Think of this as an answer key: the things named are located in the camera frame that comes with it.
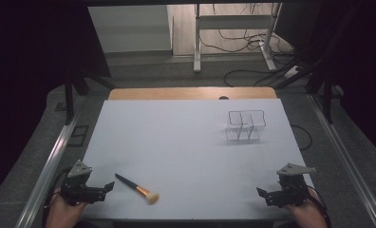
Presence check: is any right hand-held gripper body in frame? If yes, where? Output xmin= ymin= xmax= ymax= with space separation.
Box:
xmin=265 ymin=162 xmax=317 ymax=209

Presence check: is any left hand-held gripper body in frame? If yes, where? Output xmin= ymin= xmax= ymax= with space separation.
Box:
xmin=61 ymin=159 xmax=106 ymax=207

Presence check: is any black-handled makeup brush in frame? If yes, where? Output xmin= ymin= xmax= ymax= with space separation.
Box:
xmin=114 ymin=172 xmax=160 ymax=205

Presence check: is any clear acrylic organizer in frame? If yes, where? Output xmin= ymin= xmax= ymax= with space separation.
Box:
xmin=225 ymin=109 xmax=267 ymax=143

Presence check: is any person's left hand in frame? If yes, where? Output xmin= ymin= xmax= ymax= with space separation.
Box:
xmin=45 ymin=187 xmax=89 ymax=228

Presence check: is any person's right hand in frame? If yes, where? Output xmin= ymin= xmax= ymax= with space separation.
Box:
xmin=283 ymin=188 xmax=329 ymax=228

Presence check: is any black floor socket plate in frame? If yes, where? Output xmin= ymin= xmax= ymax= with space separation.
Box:
xmin=67 ymin=124 xmax=90 ymax=148

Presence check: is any black stand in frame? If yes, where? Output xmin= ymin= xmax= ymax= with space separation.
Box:
xmin=304 ymin=60 xmax=341 ymax=125
xmin=63 ymin=61 xmax=116 ymax=126

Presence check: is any white power strip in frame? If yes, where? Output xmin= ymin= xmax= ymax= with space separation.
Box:
xmin=283 ymin=65 xmax=302 ymax=80

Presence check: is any white cabinet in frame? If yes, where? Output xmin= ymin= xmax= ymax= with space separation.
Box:
xmin=87 ymin=4 xmax=175 ymax=55

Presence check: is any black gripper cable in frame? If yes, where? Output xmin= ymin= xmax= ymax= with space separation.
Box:
xmin=42 ymin=166 xmax=72 ymax=228
xmin=305 ymin=183 xmax=333 ymax=228

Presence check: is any aluminium rail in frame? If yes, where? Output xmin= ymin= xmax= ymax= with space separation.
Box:
xmin=307 ymin=94 xmax=376 ymax=228
xmin=14 ymin=114 xmax=80 ymax=228

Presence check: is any black floor cable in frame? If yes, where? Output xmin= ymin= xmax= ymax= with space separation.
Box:
xmin=290 ymin=123 xmax=313 ymax=152

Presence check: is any tangle of black cables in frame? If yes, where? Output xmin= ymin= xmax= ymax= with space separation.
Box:
xmin=197 ymin=3 xmax=308 ymax=88

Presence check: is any white desk frame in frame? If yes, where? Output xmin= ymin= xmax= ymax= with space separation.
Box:
xmin=193 ymin=2 xmax=283 ymax=74

